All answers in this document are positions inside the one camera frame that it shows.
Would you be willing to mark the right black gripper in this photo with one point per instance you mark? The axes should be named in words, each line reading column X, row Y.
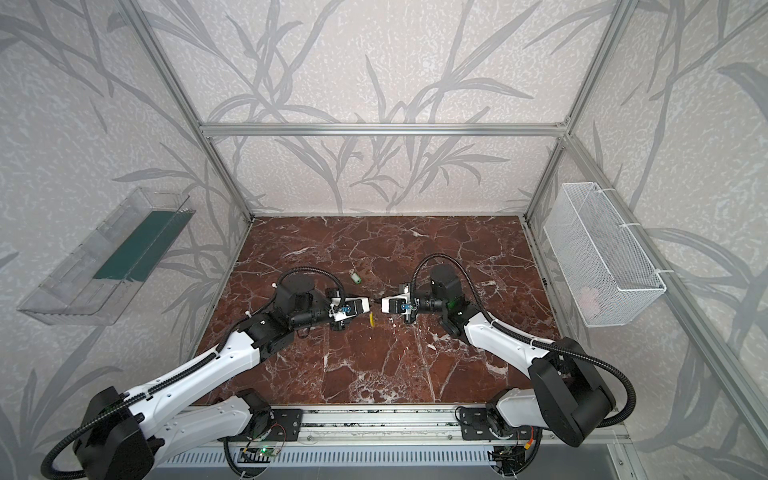
column 411, row 309

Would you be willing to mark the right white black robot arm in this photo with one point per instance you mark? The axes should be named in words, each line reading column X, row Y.
column 571, row 393

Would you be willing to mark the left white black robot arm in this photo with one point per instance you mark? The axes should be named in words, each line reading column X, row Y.
column 125, row 435

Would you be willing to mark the pink object in basket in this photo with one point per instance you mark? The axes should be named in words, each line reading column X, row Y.
column 589, row 303

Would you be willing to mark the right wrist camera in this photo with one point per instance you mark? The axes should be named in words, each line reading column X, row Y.
column 396, row 305

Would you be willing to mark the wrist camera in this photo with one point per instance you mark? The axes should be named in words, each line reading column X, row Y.
column 396, row 305
column 350, row 308

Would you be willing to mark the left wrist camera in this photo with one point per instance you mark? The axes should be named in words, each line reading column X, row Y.
column 350, row 308

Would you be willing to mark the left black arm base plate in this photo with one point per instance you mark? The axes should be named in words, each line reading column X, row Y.
column 279, row 425

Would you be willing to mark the aluminium front rail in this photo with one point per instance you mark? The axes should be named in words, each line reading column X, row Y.
column 322, row 425

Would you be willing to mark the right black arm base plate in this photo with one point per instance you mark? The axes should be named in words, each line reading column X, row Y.
column 478, row 424

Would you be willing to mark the white wire mesh basket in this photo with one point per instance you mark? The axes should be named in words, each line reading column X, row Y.
column 595, row 247

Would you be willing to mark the clear plastic wall bin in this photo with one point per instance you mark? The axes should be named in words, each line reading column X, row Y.
column 97, row 281

